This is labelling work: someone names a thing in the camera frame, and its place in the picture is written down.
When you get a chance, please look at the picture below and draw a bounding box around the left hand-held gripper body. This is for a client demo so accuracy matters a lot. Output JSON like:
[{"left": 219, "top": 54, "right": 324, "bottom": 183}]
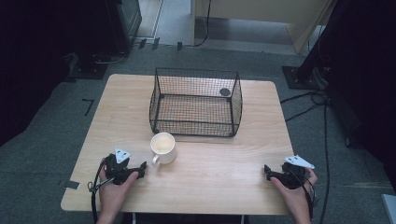
[{"left": 104, "top": 147, "right": 142, "bottom": 186}]

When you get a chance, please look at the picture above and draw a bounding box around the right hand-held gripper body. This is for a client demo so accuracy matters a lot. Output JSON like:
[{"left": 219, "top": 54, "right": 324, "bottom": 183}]
[{"left": 270, "top": 154, "right": 316, "bottom": 190}]

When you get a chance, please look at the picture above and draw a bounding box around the white cup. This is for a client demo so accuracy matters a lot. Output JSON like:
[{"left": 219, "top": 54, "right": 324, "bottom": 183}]
[{"left": 149, "top": 132, "right": 177, "bottom": 167}]

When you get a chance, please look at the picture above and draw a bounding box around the black wire mesh basket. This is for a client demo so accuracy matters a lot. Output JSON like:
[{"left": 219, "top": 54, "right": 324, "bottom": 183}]
[{"left": 148, "top": 67, "right": 244, "bottom": 138}]

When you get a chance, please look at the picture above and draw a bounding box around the person's right hand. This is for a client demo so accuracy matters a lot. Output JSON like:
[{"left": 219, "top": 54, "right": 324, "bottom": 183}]
[{"left": 270, "top": 167, "right": 318, "bottom": 216}]

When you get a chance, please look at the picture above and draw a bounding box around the person's left hand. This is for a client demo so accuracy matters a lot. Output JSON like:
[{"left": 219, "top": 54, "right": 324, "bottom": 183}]
[{"left": 98, "top": 160, "right": 140, "bottom": 216}]

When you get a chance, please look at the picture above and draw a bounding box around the black tape strip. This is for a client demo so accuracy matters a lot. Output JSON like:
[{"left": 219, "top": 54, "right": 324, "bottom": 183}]
[{"left": 57, "top": 179, "right": 81, "bottom": 190}]

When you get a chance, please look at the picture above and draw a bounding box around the black tape corner mark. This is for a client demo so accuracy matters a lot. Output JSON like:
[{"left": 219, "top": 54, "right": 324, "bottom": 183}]
[{"left": 81, "top": 98, "right": 95, "bottom": 117}]

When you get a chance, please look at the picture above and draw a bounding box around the dark equipment case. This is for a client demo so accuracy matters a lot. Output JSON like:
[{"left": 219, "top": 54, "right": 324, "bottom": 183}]
[{"left": 106, "top": 0, "right": 143, "bottom": 52}]

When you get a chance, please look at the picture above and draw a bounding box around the beige cabinet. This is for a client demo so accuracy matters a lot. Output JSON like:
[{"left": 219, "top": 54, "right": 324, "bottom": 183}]
[{"left": 190, "top": 0, "right": 339, "bottom": 54}]

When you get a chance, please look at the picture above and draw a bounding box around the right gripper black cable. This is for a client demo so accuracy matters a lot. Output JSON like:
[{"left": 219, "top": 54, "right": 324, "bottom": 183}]
[{"left": 288, "top": 169, "right": 316, "bottom": 222}]

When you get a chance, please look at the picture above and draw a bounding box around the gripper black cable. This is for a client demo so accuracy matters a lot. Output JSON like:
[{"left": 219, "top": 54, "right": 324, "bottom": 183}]
[
  {"left": 288, "top": 169, "right": 316, "bottom": 222},
  {"left": 87, "top": 158, "right": 115, "bottom": 224}
]

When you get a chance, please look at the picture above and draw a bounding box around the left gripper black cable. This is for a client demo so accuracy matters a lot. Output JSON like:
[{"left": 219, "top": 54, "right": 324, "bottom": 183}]
[{"left": 87, "top": 158, "right": 115, "bottom": 224}]

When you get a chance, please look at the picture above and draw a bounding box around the black floor cable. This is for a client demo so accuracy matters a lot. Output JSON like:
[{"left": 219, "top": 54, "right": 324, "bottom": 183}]
[
  {"left": 279, "top": 89, "right": 331, "bottom": 123},
  {"left": 317, "top": 102, "right": 332, "bottom": 224}
]

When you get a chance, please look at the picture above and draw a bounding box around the black stand base plate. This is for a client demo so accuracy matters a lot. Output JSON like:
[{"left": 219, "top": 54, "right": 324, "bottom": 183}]
[
  {"left": 66, "top": 54, "right": 110, "bottom": 81},
  {"left": 281, "top": 64, "right": 325, "bottom": 91}
]

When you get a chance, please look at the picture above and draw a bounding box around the black hanging cable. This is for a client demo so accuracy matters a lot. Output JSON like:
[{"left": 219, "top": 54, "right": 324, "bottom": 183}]
[{"left": 191, "top": 0, "right": 213, "bottom": 49}]

